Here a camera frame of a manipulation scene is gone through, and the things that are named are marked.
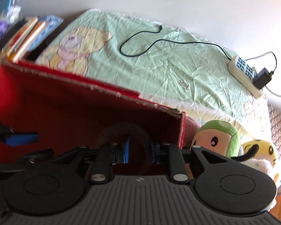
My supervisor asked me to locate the red cardboard box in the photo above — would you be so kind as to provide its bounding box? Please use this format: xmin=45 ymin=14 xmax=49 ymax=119
xmin=0 ymin=62 xmax=185 ymax=163

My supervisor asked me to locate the green caterpillar plush toy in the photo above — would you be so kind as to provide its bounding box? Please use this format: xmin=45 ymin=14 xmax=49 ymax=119
xmin=191 ymin=120 xmax=241 ymax=158

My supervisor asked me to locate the green cartoon bed sheet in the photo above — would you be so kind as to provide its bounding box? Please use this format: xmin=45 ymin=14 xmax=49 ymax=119
xmin=36 ymin=9 xmax=271 ymax=142

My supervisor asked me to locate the yellow white plush toy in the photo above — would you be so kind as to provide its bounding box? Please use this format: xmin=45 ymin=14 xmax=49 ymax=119
xmin=238 ymin=140 xmax=279 ymax=183

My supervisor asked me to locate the stack of books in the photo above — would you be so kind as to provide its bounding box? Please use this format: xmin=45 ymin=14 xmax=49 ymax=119
xmin=0 ymin=15 xmax=64 ymax=63

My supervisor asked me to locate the white power strip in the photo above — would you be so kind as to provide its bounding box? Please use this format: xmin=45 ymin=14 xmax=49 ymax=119
xmin=227 ymin=56 xmax=264 ymax=99

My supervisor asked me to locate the black power adapter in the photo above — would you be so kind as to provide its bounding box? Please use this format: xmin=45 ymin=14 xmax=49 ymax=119
xmin=253 ymin=68 xmax=273 ymax=90

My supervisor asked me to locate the black charging cable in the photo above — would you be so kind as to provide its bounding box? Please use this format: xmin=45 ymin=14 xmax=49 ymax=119
xmin=119 ymin=24 xmax=233 ymax=61

